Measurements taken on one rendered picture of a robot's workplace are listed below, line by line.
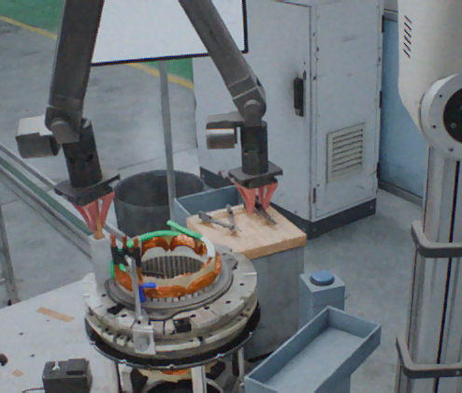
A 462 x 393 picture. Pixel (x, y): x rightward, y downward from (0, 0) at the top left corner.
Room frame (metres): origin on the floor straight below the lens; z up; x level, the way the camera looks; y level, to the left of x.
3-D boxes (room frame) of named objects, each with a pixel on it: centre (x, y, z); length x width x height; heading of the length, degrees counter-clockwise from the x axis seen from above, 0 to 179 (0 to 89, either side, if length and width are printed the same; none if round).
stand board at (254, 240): (1.47, -0.02, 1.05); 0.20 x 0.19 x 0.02; 24
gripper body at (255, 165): (1.50, -0.04, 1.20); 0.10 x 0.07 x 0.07; 116
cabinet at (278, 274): (1.47, -0.02, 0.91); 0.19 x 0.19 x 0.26; 24
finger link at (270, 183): (1.50, -0.05, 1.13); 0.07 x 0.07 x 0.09; 25
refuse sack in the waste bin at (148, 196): (2.85, 0.31, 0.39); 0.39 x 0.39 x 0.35
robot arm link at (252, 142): (1.50, -0.04, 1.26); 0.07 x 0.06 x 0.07; 88
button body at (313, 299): (1.28, -0.16, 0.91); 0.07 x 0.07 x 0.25; 15
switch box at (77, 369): (1.30, 0.38, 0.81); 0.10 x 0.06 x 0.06; 92
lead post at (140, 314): (1.07, 0.17, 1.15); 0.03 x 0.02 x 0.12; 22
